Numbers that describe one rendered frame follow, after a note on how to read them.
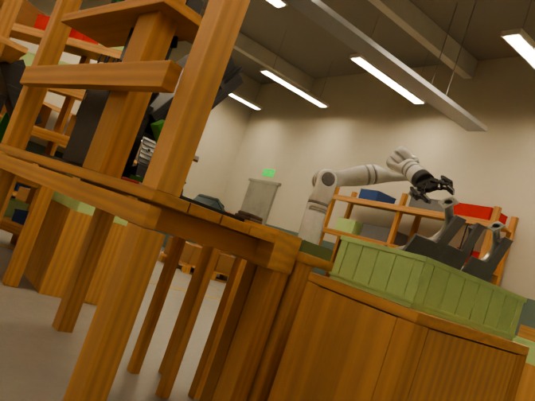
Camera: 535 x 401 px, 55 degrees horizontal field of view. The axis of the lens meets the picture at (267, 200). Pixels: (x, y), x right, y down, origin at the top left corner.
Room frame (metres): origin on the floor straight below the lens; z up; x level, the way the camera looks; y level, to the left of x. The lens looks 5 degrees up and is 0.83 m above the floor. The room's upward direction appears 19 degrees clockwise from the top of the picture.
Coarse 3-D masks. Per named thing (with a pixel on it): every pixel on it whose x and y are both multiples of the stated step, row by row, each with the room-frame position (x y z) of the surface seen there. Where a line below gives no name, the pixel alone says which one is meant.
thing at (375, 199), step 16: (336, 192) 8.67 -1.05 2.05; (352, 192) 8.96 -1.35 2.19; (368, 192) 8.11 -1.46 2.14; (352, 208) 8.94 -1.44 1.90; (384, 208) 8.23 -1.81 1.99; (400, 208) 7.41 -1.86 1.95; (416, 208) 7.25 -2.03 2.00; (432, 208) 7.08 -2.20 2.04; (464, 208) 6.67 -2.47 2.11; (480, 208) 6.49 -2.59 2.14; (496, 208) 6.29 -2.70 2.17; (336, 224) 8.49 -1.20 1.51; (352, 224) 8.21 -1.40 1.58; (368, 224) 7.98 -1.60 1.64; (416, 224) 7.71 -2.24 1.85; (464, 224) 7.12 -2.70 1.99; (512, 224) 6.53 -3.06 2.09; (320, 240) 8.68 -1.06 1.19; (336, 240) 8.96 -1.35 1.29; (368, 240) 7.75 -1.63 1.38; (384, 240) 7.61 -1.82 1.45; (400, 240) 7.71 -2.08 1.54; (336, 256) 8.36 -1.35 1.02; (480, 256) 6.30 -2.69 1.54; (496, 272) 6.54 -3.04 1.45
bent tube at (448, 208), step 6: (450, 198) 1.74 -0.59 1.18; (444, 204) 1.72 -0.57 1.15; (450, 204) 1.71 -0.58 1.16; (444, 210) 1.75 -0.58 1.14; (450, 210) 1.73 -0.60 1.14; (444, 216) 1.77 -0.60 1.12; (450, 216) 1.75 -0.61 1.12; (444, 222) 1.78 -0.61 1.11; (444, 228) 1.78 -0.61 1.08; (438, 234) 1.80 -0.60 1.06; (402, 246) 1.80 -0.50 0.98
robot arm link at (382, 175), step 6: (378, 168) 2.26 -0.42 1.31; (378, 174) 2.25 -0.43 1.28; (384, 174) 2.26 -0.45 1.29; (390, 174) 2.27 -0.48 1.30; (396, 174) 2.28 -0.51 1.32; (402, 174) 2.28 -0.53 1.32; (378, 180) 2.26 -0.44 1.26; (384, 180) 2.27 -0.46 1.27; (390, 180) 2.29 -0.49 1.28; (396, 180) 2.30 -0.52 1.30; (402, 180) 2.31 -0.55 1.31
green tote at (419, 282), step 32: (352, 256) 1.90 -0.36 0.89; (384, 256) 1.77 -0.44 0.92; (416, 256) 1.66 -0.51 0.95; (384, 288) 1.74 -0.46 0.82; (416, 288) 1.63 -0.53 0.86; (448, 288) 1.71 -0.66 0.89; (480, 288) 1.80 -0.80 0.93; (448, 320) 1.73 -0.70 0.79; (480, 320) 1.83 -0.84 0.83; (512, 320) 1.93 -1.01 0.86
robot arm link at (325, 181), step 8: (320, 176) 2.19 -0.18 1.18; (328, 176) 2.19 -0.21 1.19; (336, 176) 2.20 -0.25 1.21; (320, 184) 2.19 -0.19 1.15; (328, 184) 2.19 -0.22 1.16; (336, 184) 2.21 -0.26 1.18; (312, 192) 2.20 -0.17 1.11; (320, 192) 2.19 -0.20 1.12; (328, 192) 2.19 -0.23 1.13; (312, 200) 2.20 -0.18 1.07; (320, 200) 2.19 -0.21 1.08; (328, 200) 2.20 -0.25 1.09
